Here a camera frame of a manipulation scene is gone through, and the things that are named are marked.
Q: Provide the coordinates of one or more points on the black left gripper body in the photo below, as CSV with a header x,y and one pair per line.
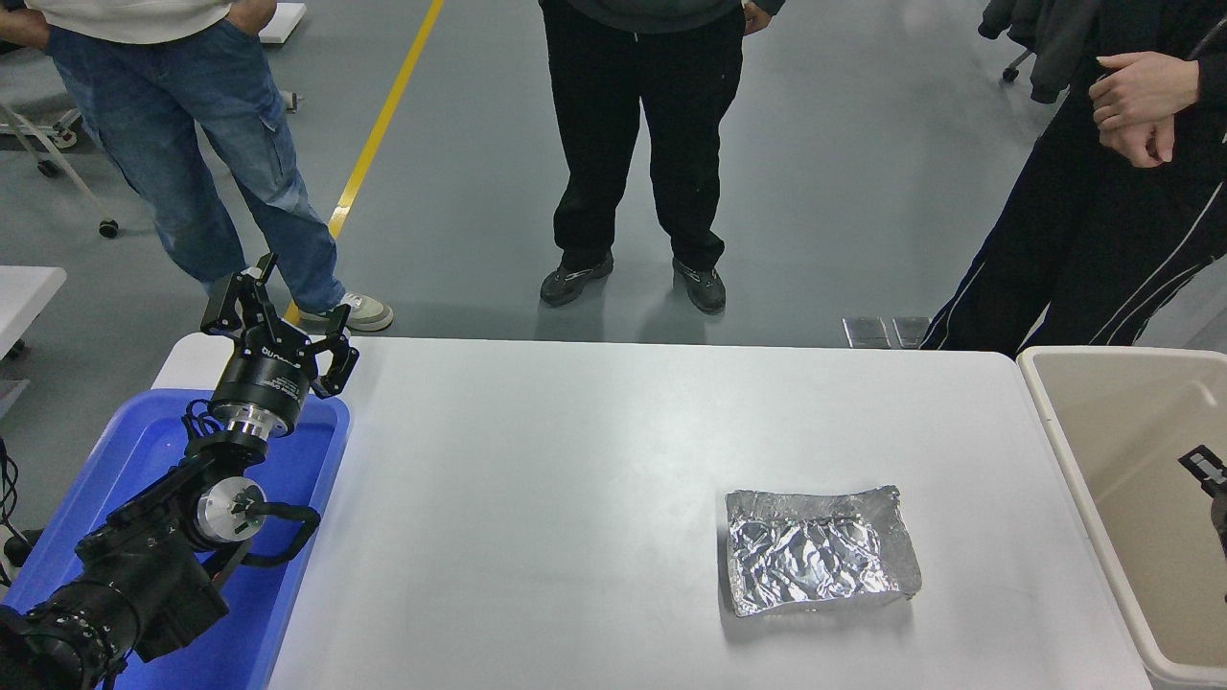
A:
x,y
264,381

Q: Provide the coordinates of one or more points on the person's right forearm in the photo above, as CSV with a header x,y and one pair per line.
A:
x,y
21,29

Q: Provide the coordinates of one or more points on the person's left hand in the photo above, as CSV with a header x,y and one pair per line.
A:
x,y
1141,88
757,16
251,14

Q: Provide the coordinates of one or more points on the person's right hand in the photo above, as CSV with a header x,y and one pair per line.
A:
x,y
1145,142

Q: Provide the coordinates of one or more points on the large pale plastic bin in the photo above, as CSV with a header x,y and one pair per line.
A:
x,y
1122,431

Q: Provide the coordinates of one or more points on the blue plastic tray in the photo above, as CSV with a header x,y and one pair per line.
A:
x,y
144,450

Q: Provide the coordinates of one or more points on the person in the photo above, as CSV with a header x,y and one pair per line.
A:
x,y
182,115
642,115
1083,249

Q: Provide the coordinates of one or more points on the white side table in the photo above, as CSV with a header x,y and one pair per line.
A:
x,y
24,292

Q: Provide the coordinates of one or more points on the small grey floor object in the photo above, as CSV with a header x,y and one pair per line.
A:
x,y
289,99

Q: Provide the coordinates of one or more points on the flat white board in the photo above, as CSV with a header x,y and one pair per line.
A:
x,y
283,19

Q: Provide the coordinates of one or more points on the metal floor socket plate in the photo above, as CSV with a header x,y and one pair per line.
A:
x,y
866,333
911,332

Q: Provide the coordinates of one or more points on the crumpled silver foil tray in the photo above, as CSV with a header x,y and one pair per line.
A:
x,y
815,551

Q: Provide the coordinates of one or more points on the chair with dark jacket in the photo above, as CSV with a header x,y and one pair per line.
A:
x,y
1050,38

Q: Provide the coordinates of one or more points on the metal cart frame with casters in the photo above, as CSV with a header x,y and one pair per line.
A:
x,y
57,129

